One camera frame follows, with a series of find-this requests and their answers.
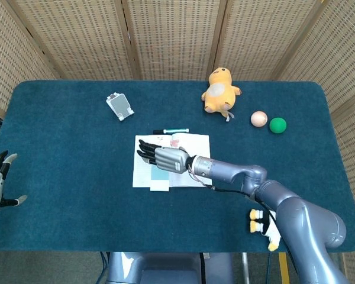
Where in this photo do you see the black green marker pen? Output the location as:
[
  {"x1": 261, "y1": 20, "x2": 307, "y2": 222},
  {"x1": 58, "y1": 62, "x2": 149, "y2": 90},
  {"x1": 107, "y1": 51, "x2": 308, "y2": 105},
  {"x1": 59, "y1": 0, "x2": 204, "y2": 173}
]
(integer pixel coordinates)
[{"x1": 153, "y1": 128, "x2": 190, "y2": 135}]

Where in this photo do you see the black white penguin plush doll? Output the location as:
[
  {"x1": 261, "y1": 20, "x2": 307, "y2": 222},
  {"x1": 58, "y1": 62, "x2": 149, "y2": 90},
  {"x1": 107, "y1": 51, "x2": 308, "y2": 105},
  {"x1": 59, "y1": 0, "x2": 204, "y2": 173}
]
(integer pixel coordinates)
[{"x1": 248, "y1": 208, "x2": 282, "y2": 253}]

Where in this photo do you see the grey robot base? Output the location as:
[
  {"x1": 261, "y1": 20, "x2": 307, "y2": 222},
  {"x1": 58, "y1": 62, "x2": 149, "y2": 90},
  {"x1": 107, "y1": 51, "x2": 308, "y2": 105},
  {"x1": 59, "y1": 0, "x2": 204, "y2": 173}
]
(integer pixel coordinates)
[{"x1": 106, "y1": 251, "x2": 234, "y2": 284}]

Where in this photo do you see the open lined notebook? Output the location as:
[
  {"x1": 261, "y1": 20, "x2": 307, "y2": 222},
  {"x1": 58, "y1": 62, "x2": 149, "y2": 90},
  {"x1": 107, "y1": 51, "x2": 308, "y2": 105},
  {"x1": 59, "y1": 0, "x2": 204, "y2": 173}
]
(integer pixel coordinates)
[{"x1": 132, "y1": 133, "x2": 211, "y2": 189}]

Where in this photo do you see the blue floor cable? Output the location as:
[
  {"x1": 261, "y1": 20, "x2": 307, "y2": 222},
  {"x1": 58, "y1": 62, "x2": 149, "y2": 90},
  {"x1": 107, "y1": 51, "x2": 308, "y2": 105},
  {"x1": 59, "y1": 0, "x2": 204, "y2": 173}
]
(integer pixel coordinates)
[{"x1": 98, "y1": 251, "x2": 109, "y2": 284}]

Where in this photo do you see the yellow plush toy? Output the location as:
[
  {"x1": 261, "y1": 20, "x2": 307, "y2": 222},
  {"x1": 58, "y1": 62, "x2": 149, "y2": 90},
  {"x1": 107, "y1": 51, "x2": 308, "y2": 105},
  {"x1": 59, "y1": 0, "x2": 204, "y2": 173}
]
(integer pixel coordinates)
[{"x1": 201, "y1": 67, "x2": 243, "y2": 122}]

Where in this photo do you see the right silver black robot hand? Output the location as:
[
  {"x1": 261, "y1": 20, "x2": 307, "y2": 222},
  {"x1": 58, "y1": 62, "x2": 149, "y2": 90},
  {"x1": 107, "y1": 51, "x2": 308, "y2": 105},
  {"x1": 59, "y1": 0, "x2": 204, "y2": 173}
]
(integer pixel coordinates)
[{"x1": 137, "y1": 138, "x2": 190, "y2": 175}]

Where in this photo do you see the dark blue table mat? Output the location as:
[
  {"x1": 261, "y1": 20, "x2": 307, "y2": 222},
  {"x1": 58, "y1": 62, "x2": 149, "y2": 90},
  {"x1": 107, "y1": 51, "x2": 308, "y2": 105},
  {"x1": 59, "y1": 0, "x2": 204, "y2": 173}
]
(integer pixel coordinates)
[{"x1": 0, "y1": 80, "x2": 355, "y2": 254}]

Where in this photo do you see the woven wooden folding screen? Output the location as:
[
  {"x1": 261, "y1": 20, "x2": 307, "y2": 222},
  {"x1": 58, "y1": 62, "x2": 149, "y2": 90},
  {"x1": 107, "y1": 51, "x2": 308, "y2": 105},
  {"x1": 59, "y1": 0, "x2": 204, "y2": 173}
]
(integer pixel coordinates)
[{"x1": 0, "y1": 0, "x2": 355, "y2": 284}]

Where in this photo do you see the pale pink ball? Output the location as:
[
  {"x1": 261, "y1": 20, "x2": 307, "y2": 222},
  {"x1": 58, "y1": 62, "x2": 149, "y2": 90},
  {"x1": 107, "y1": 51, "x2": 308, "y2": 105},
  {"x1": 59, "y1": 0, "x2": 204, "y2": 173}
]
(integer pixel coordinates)
[{"x1": 250, "y1": 111, "x2": 268, "y2": 128}]

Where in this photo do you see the blue white bookmark pink tassel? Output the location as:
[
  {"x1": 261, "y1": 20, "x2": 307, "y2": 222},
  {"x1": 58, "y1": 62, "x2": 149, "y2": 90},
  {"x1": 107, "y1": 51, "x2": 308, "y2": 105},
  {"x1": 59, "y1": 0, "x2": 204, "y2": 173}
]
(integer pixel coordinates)
[{"x1": 150, "y1": 134, "x2": 181, "y2": 192}]

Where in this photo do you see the green ball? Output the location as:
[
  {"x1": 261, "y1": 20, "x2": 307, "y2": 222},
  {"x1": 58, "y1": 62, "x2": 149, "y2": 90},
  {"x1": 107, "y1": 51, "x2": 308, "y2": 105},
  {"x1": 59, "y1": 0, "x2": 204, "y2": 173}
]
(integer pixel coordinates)
[{"x1": 269, "y1": 117, "x2": 288, "y2": 134}]

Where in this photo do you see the white grey phone stand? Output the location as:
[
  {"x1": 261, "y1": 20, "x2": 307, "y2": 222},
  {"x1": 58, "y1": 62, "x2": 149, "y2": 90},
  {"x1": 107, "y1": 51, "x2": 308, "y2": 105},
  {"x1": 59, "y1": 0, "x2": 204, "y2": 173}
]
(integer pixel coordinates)
[{"x1": 105, "y1": 92, "x2": 135, "y2": 122}]

